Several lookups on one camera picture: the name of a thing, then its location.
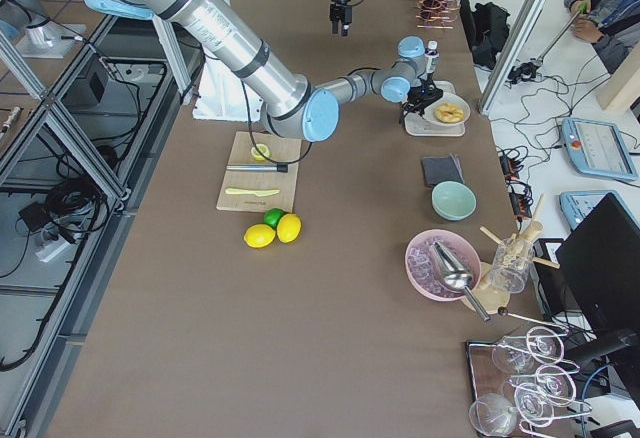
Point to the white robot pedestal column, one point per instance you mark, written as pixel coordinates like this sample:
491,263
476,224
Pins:
222,96

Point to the half lemon slice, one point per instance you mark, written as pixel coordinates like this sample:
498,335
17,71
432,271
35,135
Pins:
260,152

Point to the dark tea bottle on tray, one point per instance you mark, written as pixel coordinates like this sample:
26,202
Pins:
432,57

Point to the blue teach pendant lower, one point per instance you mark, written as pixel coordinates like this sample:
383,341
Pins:
576,205

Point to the metal ice scoop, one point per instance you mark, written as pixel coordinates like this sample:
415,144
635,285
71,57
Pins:
456,277

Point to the blue teach pendant upper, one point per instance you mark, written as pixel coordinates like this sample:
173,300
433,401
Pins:
596,148

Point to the person seated in background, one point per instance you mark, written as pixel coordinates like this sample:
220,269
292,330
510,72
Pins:
610,26

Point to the twisted glazed donut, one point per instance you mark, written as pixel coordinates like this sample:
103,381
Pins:
449,113

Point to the white round plate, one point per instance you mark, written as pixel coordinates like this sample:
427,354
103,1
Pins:
447,98

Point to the wine glass rack tray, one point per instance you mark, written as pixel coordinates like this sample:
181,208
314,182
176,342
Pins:
522,384

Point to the cream rabbit tray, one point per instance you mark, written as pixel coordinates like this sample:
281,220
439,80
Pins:
417,126

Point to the pink bowl of ice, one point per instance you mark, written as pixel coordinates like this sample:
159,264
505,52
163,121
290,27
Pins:
421,270

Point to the yellow lemon far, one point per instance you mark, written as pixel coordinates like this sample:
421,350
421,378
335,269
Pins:
288,228

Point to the yellow lemon near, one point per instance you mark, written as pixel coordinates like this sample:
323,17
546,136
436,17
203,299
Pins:
259,236

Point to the copper wire bottle rack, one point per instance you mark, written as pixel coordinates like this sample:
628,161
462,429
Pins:
437,14

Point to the wooden cutting board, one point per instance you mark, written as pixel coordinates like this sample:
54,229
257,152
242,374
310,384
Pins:
281,150

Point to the blue teach pendant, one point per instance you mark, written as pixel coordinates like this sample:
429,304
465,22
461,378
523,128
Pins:
596,148
576,205

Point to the aluminium frame post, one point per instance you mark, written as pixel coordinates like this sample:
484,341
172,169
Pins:
520,31

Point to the green lime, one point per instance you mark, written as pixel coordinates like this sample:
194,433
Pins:
273,216

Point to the mint green bowl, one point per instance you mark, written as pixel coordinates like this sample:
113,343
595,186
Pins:
453,201

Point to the clear glass mug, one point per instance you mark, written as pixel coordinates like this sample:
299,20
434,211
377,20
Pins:
510,268

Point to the yellow plastic knife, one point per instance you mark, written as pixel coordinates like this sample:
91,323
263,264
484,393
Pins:
233,191

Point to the yellow lemon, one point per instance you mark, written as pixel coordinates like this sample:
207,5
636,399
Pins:
259,236
288,228

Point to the black monitor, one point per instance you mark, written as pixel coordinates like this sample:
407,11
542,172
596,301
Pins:
599,261

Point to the grey folded cloth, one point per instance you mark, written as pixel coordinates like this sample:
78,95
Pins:
437,170

